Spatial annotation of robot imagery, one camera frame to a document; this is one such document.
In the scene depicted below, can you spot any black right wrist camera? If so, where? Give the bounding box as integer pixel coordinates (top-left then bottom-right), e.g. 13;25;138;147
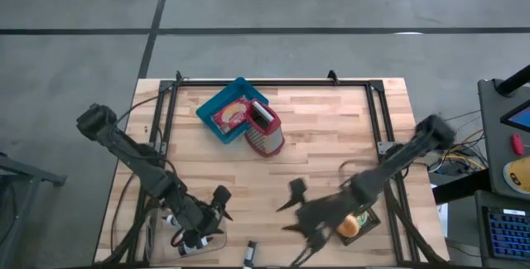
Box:
288;177;308;199

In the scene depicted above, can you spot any black pole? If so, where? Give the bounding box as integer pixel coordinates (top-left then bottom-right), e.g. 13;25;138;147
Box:
494;64;530;97

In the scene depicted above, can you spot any red popcorn packet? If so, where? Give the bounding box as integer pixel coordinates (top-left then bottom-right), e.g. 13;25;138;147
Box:
210;97;252;134

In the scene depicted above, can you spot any small red object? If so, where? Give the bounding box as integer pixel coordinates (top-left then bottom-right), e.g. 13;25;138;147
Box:
510;133;525;157

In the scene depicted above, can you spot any yellow round object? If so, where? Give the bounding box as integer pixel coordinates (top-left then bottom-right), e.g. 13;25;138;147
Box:
502;156;530;196

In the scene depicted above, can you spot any black floor beam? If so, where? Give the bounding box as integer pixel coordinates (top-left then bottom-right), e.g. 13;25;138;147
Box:
432;168;494;206

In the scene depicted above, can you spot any silver metal bracket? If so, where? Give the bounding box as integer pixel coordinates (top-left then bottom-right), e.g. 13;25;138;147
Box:
377;140;395;156

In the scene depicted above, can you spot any black mesh basket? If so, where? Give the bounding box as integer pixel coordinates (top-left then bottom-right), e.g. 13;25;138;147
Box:
337;206;382;247

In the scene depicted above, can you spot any orange toy donut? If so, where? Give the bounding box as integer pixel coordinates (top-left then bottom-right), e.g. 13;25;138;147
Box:
335;214;360;238

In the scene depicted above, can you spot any grey side desk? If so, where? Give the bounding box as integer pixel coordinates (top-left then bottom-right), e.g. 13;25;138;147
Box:
478;77;530;199

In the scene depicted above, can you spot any floor cable bundle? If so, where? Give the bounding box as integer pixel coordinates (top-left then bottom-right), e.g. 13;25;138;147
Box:
430;109;496;179

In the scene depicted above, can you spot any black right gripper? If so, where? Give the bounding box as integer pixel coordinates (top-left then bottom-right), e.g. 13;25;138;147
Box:
275;196;353;237

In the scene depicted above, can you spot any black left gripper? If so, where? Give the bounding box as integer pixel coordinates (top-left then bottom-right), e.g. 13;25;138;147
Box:
177;202;234;243

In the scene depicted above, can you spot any steel box grater red handle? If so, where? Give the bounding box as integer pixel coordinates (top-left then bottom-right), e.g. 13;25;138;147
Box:
243;98;286;158

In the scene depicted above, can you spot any grey metal stand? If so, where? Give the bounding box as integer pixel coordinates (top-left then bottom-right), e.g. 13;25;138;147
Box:
0;151;68;269

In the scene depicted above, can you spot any backlit keyboard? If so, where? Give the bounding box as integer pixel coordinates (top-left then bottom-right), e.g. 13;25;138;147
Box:
486;206;530;262

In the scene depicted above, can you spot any clear plastic container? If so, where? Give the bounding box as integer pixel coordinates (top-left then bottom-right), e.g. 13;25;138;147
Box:
144;206;229;265

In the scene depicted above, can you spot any teal plastic bin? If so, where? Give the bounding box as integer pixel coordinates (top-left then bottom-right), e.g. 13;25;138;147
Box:
195;76;270;145

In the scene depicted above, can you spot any tablet screen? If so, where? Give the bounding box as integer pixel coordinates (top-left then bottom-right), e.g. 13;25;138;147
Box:
499;98;530;133

